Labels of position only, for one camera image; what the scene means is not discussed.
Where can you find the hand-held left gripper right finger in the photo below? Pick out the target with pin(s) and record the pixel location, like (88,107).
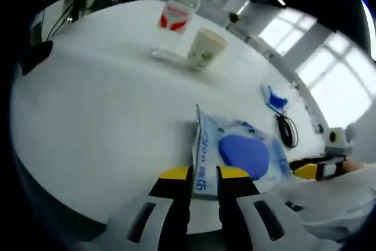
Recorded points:
(235,212)

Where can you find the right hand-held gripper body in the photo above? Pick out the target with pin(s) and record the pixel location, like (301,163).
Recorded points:
(340,142)

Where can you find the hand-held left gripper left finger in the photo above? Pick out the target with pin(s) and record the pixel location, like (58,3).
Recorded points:
(173,212)

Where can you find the blue tissue pack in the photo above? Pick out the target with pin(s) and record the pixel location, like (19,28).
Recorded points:
(274,99)

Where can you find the paper cup with green print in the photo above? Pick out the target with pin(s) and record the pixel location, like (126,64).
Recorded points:
(204,49)

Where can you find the clear red-label water bottle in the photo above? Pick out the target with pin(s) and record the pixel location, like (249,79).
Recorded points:
(176,18)

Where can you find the black rounded object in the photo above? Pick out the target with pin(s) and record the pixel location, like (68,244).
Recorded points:
(36,57)

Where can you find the person's right hand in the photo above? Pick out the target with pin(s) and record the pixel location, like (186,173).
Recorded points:
(354,165)

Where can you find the large bright window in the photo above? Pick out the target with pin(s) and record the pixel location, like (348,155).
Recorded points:
(329,68)

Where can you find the potted plant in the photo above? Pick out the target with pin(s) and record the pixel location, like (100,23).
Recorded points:
(233,17)

